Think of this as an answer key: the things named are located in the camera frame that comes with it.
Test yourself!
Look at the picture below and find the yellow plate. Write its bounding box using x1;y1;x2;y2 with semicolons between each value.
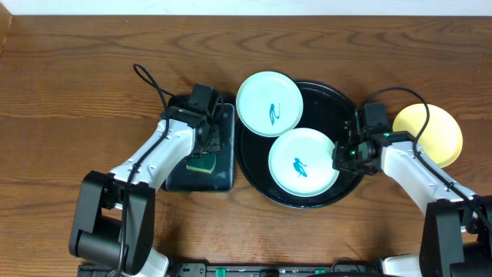
393;104;463;168

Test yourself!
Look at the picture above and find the pale green plate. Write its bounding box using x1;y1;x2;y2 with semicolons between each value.
236;72;304;137
268;128;340;197

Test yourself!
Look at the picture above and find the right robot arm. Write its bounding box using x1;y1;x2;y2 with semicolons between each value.
333;132;491;276

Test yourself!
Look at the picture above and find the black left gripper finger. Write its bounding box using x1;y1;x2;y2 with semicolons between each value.
195;121;210;153
209;124;221;152

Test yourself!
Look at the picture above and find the green yellow sponge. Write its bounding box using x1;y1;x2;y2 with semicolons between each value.
186;154;217;174

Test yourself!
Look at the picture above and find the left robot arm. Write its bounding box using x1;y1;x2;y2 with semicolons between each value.
68;105;224;275

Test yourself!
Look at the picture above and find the black rectangular water tray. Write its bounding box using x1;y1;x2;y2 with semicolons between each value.
161;93;236;192

